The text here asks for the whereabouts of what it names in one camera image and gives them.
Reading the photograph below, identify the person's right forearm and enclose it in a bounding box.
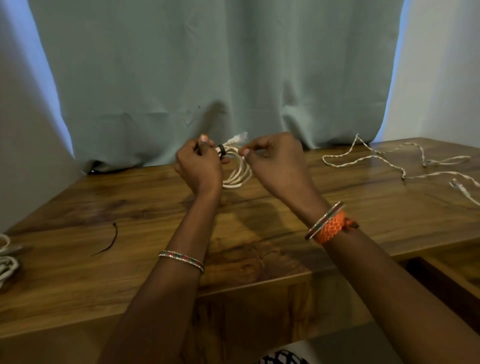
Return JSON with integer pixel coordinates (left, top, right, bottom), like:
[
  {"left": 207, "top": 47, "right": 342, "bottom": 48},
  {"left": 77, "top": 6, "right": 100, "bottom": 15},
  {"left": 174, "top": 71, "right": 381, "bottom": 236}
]
[{"left": 324, "top": 226, "right": 480, "bottom": 364}]

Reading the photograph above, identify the orange braided bracelet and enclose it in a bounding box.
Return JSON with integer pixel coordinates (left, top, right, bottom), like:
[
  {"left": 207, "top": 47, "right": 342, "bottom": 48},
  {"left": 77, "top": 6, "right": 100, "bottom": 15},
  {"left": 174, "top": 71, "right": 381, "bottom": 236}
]
[
  {"left": 304, "top": 201, "right": 345, "bottom": 242},
  {"left": 313, "top": 211, "right": 360, "bottom": 245}
]

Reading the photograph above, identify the person's right hand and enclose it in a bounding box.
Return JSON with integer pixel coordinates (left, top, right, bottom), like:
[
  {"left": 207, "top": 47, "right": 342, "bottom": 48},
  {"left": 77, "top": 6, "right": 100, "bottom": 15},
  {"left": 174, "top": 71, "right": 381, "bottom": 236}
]
[{"left": 238, "top": 131, "right": 331, "bottom": 226}]

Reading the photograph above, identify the teal fabric curtain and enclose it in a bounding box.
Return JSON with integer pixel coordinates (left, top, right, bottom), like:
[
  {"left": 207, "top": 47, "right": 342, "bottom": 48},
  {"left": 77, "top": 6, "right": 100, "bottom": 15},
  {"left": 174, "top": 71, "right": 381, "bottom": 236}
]
[{"left": 28, "top": 0, "right": 404, "bottom": 174}]

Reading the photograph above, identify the silver beaded bangle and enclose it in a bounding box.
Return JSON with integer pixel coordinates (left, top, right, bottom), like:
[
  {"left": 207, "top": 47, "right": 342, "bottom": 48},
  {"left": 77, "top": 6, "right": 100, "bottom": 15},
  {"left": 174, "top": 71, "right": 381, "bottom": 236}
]
[{"left": 158, "top": 250, "right": 205, "bottom": 274}]

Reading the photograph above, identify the person's left hand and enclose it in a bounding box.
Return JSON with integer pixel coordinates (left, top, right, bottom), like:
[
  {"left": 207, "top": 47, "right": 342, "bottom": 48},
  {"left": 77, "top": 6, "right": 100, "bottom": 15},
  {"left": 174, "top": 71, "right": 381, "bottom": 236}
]
[{"left": 175, "top": 134, "right": 232, "bottom": 198}]

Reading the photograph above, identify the plain white cable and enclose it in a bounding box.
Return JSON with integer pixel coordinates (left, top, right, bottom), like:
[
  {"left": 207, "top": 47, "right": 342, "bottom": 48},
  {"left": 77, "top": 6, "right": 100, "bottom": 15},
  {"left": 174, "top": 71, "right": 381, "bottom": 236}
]
[{"left": 215, "top": 131, "right": 253, "bottom": 190}]

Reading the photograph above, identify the person's left forearm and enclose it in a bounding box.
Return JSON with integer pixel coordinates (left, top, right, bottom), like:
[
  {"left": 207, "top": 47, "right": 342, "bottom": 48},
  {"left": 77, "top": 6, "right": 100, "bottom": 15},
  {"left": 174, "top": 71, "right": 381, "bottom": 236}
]
[{"left": 98, "top": 189, "right": 222, "bottom": 364}]

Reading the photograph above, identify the wooden desk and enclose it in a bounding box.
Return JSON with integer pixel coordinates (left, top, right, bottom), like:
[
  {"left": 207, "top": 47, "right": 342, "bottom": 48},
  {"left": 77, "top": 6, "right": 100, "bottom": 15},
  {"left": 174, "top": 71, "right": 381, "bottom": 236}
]
[{"left": 0, "top": 137, "right": 480, "bottom": 364}]

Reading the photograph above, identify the wooden drawer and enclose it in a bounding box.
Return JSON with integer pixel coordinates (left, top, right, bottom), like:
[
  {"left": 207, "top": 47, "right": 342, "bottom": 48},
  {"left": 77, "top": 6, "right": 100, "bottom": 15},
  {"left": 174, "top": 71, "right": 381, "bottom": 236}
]
[{"left": 404, "top": 239, "right": 480, "bottom": 335}]

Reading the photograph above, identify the short black twist tie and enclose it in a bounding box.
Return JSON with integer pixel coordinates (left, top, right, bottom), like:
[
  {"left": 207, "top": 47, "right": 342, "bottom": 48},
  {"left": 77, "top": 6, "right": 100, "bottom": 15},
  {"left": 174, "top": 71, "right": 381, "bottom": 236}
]
[{"left": 91, "top": 222, "right": 119, "bottom": 257}]

